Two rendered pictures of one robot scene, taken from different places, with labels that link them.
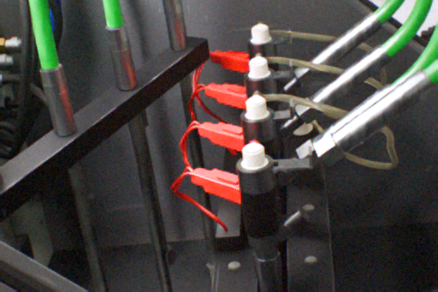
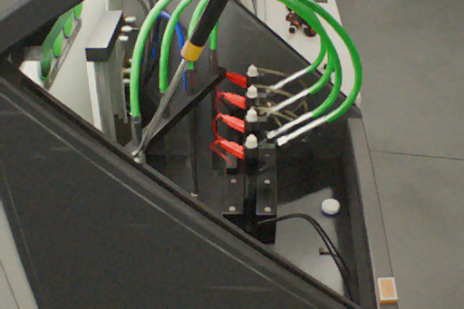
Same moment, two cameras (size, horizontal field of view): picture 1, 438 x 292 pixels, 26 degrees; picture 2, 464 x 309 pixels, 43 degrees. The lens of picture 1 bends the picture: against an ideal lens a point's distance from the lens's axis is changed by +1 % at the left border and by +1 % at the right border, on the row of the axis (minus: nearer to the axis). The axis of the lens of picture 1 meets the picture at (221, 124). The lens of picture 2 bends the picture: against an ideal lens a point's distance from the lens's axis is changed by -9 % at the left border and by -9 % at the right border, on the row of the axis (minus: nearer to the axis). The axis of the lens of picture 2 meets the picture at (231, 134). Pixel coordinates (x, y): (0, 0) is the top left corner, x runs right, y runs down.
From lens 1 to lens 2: 0.45 m
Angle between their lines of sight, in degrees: 10
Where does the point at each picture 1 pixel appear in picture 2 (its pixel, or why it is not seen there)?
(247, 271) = (239, 184)
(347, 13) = (292, 62)
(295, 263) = (260, 182)
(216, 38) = (228, 64)
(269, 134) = (256, 127)
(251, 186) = (248, 154)
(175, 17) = (214, 60)
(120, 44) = (190, 76)
